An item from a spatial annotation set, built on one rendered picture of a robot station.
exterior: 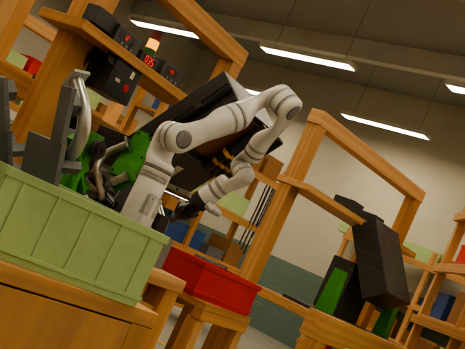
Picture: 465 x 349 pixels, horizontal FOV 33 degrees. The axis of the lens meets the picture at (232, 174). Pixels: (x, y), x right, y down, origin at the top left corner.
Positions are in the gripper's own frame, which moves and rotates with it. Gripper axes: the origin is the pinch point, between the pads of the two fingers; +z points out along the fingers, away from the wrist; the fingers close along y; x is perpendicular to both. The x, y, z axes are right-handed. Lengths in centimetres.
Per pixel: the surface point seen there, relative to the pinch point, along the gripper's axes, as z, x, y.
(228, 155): -22.3, -24.4, -25.1
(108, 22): -16, -80, 16
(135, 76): -8, -71, -8
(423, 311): 0, -38, -424
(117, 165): 11.8, -35.0, -1.0
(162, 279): -6, 38, 41
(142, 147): 0.7, -37.0, -3.7
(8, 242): -16, 54, 122
